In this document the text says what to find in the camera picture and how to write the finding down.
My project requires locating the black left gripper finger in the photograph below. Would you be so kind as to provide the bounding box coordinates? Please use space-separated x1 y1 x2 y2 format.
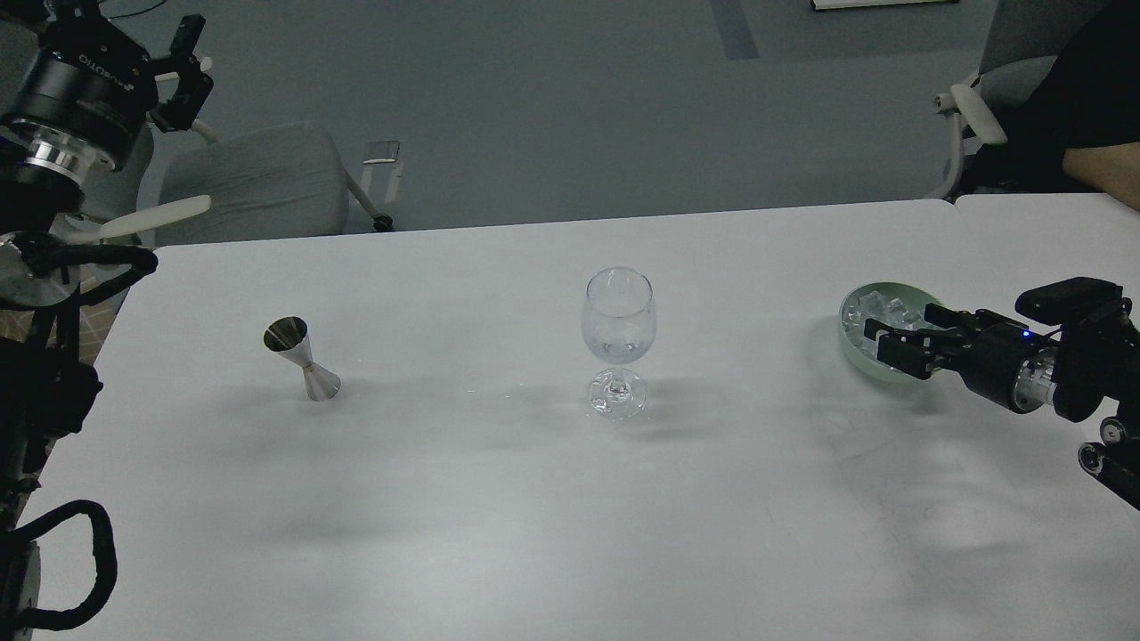
148 13 215 133
18 0 103 32

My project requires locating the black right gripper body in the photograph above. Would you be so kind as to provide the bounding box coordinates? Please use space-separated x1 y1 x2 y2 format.
948 313 1060 414

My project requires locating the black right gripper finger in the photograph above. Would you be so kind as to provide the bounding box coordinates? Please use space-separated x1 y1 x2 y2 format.
876 334 966 380
862 303 994 344

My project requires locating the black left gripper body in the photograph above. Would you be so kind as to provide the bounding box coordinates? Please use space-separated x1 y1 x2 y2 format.
3 26 154 171

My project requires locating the green bowl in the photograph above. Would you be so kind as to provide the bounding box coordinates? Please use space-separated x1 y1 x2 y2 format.
838 281 943 383

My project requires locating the steel double jigger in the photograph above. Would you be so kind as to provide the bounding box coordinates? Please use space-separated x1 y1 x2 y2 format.
262 316 342 401

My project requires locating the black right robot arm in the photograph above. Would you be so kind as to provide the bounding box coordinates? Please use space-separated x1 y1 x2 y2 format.
860 277 1139 508

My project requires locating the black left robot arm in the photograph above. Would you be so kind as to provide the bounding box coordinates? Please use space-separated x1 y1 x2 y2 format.
3 1 215 640

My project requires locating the clear ice cubes pile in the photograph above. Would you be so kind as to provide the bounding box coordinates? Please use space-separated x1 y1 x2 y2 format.
840 289 927 341

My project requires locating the clear wine glass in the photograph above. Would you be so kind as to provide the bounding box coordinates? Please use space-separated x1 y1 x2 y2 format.
581 266 658 419

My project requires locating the grey office chair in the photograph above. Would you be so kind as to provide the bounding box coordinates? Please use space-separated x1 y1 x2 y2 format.
62 52 404 250

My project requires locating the person in black shirt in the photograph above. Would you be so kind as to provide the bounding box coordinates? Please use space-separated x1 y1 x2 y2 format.
960 1 1139 208

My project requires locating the grey chair at right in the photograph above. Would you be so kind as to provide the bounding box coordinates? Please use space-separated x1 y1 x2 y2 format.
928 1 1107 200

